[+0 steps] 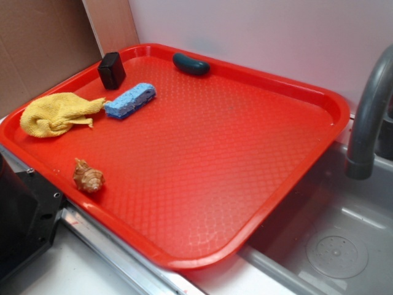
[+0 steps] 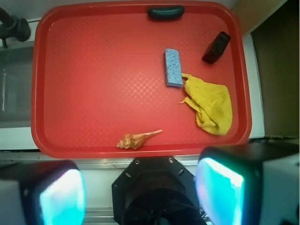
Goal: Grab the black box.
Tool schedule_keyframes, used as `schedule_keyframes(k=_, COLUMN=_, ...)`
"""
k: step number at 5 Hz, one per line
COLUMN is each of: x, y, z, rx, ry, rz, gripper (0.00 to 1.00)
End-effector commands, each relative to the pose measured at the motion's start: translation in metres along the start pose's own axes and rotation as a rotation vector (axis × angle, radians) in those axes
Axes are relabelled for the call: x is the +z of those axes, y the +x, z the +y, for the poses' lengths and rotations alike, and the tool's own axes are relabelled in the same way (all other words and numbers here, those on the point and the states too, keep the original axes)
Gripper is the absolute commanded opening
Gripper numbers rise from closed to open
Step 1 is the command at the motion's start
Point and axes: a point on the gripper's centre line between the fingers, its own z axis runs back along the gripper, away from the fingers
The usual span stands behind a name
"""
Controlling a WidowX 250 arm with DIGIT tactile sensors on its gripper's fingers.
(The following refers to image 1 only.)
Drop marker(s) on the black box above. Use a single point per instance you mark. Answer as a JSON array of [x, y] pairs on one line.
[[111, 71]]

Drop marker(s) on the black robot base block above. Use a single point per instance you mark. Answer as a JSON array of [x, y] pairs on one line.
[[30, 209]]

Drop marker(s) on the red plastic tray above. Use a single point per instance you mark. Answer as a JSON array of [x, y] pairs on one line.
[[192, 174]]

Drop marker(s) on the dark green bean-shaped object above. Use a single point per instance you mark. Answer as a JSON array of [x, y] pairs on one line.
[[190, 65]]

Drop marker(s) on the blue sponge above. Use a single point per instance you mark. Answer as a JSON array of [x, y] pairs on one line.
[[130, 101]]

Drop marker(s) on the brown seashell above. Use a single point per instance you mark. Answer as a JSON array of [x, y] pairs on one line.
[[86, 178]]

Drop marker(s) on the yellow cloth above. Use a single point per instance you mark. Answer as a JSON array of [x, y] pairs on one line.
[[54, 115]]

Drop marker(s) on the grey toy sink basin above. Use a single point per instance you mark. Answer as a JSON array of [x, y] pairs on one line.
[[325, 201]]

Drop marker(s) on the grey faucet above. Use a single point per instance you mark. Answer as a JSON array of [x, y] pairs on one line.
[[371, 133]]

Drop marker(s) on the round sink drain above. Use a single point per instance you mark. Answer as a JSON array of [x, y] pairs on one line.
[[336, 257]]

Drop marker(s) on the cardboard panel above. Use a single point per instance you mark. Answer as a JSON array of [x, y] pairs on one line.
[[42, 44]]

